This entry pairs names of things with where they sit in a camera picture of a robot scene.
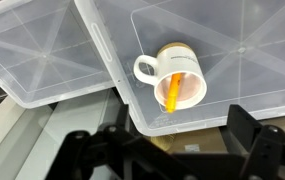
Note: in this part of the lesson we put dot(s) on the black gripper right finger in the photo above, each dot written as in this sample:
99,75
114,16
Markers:
268,153

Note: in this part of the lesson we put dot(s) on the large clear plastic storage box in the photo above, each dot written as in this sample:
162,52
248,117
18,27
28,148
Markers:
248,66

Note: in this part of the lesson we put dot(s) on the orange marker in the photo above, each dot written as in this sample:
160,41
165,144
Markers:
173,93

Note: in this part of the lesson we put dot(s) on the white ceramic mug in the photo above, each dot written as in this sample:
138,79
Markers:
178,63

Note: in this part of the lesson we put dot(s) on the small clear plastic storage box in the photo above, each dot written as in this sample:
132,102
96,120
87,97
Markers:
42,56

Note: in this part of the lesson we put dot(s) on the white partition post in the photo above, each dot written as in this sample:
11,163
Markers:
48,140

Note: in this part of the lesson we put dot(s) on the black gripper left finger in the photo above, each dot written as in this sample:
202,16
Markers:
115,150

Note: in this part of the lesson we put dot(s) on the cardboard box with white label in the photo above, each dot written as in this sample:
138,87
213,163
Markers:
202,140

